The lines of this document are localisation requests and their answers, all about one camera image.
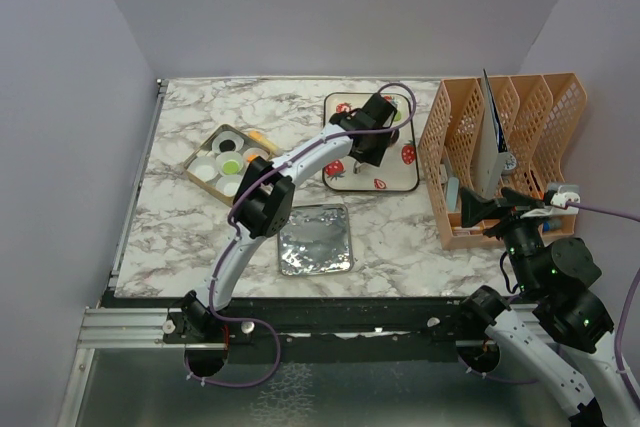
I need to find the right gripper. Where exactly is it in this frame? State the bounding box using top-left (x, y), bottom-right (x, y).
top-left (459, 184), bottom-right (551, 293)

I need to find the black sandwich cookie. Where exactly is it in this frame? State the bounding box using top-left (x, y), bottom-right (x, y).
top-left (219, 139), bottom-right (237, 152)

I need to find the gold cookie tin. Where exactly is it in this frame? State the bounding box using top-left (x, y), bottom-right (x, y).
top-left (182, 124), bottom-right (281, 206)

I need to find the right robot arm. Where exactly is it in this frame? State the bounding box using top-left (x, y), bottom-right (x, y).
top-left (459, 184), bottom-right (639, 426)

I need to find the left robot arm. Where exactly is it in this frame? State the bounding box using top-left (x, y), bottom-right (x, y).
top-left (176, 82), bottom-right (416, 342)

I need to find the white folder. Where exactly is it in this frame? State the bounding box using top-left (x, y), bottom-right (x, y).
top-left (474, 71), bottom-right (517, 198)

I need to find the strawberry tray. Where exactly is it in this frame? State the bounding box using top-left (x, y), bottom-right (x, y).
top-left (322, 92), bottom-right (419, 192)

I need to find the peach file organizer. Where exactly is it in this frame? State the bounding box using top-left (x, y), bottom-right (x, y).
top-left (417, 72), bottom-right (587, 250)

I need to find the white paper cup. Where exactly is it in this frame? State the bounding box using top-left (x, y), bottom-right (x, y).
top-left (243, 147), bottom-right (269, 164)
top-left (188, 156), bottom-right (218, 182)
top-left (211, 130), bottom-right (244, 154)
top-left (215, 151), bottom-right (245, 176)
top-left (215, 175), bottom-right (243, 197)

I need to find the tin lid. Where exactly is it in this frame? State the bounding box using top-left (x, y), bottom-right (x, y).
top-left (277, 204), bottom-right (354, 277)

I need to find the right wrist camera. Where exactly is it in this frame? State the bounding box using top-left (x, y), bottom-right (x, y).
top-left (543, 182), bottom-right (581, 210)

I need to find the aluminium frame rail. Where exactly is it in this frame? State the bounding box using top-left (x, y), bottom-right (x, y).
top-left (54, 304), bottom-right (189, 427)

